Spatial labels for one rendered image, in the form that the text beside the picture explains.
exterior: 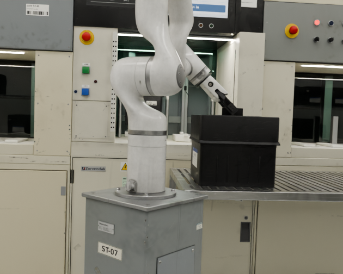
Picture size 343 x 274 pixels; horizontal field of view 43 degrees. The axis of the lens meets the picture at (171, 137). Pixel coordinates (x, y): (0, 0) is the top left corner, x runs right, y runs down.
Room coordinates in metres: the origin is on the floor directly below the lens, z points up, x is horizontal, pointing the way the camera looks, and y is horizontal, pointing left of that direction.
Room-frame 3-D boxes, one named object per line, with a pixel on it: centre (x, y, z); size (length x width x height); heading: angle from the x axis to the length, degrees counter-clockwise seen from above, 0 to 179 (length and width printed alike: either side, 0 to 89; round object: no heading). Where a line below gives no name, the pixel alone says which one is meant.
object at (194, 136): (1.66, -0.23, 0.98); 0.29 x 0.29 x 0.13; 4
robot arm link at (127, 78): (1.34, 0.10, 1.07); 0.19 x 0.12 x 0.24; 68
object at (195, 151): (1.66, -0.23, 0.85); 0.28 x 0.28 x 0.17; 4
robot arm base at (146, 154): (1.33, 0.07, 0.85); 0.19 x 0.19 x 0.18
